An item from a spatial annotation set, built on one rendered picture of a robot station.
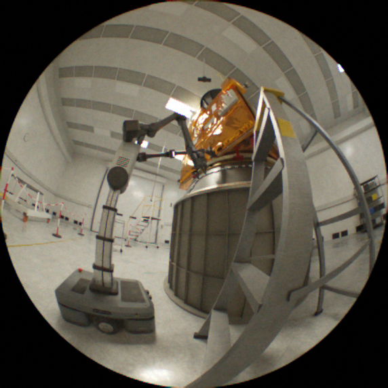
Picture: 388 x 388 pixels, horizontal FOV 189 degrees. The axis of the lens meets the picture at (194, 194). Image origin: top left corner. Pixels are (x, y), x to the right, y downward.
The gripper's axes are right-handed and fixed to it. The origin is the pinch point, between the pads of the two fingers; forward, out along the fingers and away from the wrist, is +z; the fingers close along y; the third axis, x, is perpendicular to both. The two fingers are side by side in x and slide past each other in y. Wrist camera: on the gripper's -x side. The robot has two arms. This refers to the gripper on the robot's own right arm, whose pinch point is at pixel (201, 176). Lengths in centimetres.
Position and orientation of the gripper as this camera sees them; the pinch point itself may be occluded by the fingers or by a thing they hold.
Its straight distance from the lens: 94.1
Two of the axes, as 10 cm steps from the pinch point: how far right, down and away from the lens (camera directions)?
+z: 3.6, 9.3, -0.7
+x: -7.5, 2.5, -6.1
